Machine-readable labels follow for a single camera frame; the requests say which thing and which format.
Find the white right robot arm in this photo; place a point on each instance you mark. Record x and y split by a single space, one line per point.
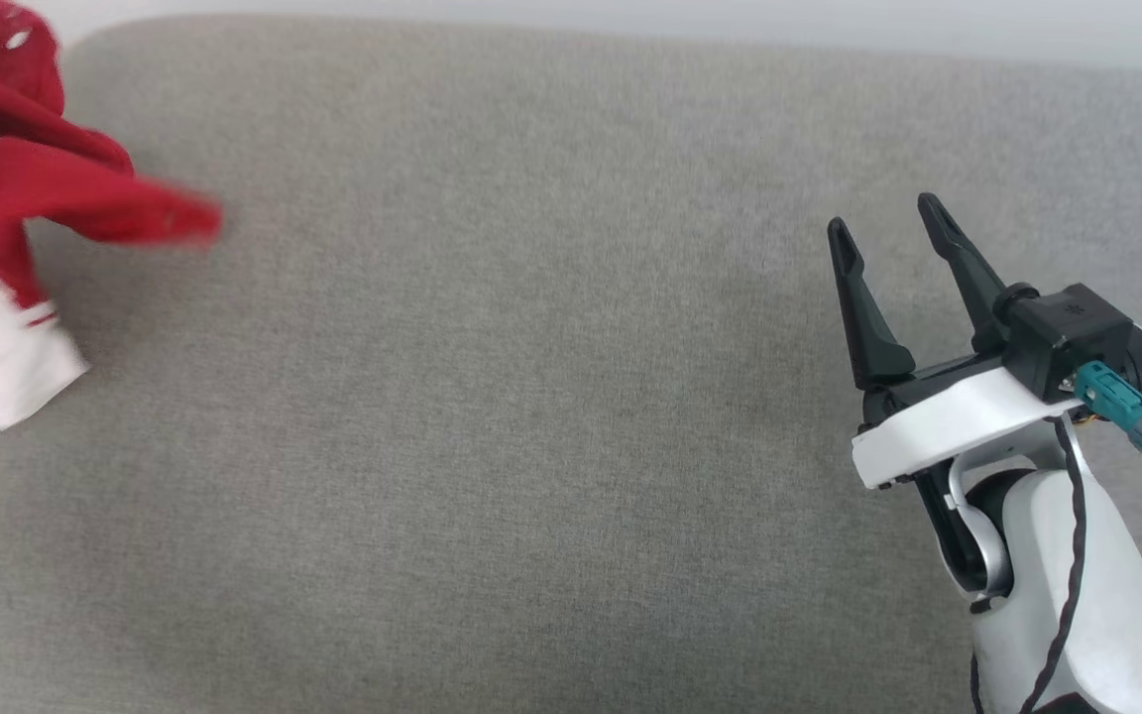
1116 605

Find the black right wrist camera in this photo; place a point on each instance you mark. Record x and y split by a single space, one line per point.
1067 332

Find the red white-striped garment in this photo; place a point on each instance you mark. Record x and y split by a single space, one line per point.
6 188

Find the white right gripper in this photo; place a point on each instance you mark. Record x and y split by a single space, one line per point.
938 421

